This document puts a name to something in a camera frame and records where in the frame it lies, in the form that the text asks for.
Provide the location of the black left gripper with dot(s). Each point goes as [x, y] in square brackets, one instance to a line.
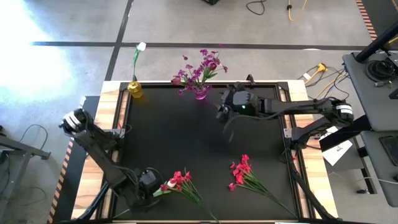
[147, 182]

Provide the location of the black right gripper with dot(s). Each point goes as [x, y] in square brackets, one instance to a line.
[245, 102]

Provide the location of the white artificial tulip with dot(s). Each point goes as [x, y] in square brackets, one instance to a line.
[171, 183]
[141, 46]

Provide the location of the red artificial flower bunch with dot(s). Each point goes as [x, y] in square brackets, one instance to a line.
[241, 174]
[180, 179]

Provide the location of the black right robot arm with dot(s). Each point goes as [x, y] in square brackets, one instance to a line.
[295, 107]

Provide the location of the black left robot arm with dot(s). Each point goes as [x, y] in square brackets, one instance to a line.
[93, 146]

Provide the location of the purple glass vase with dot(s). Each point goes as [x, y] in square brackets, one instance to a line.
[200, 94]

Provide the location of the yellow glass vase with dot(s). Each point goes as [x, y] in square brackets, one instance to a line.
[136, 89]

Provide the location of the black table clamp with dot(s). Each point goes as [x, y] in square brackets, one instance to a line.
[250, 78]
[134, 77]

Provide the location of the black diagonal support strut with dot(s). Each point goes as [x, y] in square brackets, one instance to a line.
[93, 205]
[308, 194]

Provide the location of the black table mat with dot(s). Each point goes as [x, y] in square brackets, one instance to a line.
[186, 140]

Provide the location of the black floor mat striped edge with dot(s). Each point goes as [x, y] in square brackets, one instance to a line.
[71, 193]
[382, 12]

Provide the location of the small red tag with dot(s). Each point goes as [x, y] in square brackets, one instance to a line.
[293, 157]

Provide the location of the yellow power plug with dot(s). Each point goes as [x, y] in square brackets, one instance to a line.
[321, 67]

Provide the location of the black box on floor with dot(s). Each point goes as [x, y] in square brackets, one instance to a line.
[211, 1]

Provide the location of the white paper sheet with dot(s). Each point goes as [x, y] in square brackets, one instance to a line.
[337, 152]

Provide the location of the black desk support beam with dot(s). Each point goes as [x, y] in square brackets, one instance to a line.
[357, 130]

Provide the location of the grey desk top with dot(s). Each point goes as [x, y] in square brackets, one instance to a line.
[377, 193]
[373, 105]

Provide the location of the black monitor pole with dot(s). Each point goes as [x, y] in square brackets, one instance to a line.
[377, 42]

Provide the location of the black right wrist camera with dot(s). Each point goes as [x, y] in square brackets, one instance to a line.
[228, 98]

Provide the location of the grey metal bracket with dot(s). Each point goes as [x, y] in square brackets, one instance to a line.
[287, 132]

